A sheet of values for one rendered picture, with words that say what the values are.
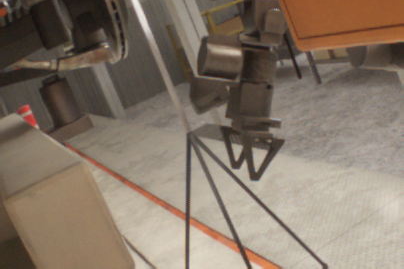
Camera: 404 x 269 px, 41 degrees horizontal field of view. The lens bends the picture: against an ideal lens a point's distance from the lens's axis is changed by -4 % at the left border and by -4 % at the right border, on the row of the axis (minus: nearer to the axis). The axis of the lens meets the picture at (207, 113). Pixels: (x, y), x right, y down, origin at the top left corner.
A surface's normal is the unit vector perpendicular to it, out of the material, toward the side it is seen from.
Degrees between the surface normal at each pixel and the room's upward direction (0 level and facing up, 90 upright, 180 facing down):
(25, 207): 90
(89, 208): 90
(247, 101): 90
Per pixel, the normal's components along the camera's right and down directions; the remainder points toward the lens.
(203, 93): 0.26, 0.10
